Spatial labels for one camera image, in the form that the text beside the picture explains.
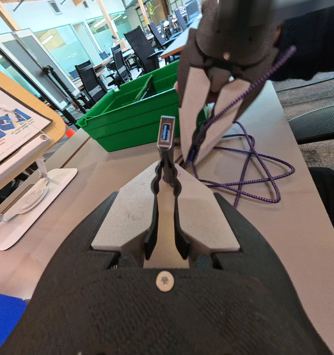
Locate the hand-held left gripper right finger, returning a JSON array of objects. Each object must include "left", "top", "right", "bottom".
[{"left": 172, "top": 163, "right": 241, "bottom": 261}]

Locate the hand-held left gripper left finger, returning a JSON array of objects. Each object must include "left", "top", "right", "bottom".
[{"left": 91, "top": 161, "right": 160, "bottom": 261}]

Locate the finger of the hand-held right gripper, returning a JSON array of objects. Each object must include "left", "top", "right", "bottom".
[
  {"left": 194, "top": 78, "right": 252, "bottom": 164},
  {"left": 179, "top": 68, "right": 212, "bottom": 164}
]

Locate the purple braided cable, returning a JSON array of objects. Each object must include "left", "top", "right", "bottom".
[{"left": 174, "top": 46, "right": 297, "bottom": 208}]

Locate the grey usb hub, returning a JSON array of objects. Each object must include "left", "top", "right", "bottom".
[{"left": 157, "top": 116, "right": 176, "bottom": 189}]

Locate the green plastic bin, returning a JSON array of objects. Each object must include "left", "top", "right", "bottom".
[{"left": 76, "top": 60, "right": 209, "bottom": 152}]

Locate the blue plastic bin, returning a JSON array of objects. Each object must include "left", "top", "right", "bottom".
[{"left": 0, "top": 291, "right": 27, "bottom": 355}]

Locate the person's right forearm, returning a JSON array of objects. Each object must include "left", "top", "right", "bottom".
[{"left": 271, "top": 3, "right": 334, "bottom": 82}]

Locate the black office chair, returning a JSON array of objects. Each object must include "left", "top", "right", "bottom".
[
  {"left": 75, "top": 60, "right": 108, "bottom": 102},
  {"left": 124, "top": 26, "right": 163, "bottom": 74},
  {"left": 107, "top": 46, "right": 133, "bottom": 89}
]

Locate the black mesh chair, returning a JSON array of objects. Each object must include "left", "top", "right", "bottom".
[{"left": 287, "top": 103, "right": 334, "bottom": 145}]

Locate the person's dark clothed body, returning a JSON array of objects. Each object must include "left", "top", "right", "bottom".
[{"left": 308, "top": 166, "right": 334, "bottom": 250}]

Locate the printed instruction sheet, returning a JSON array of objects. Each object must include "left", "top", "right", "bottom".
[{"left": 0, "top": 80, "right": 52, "bottom": 171}]

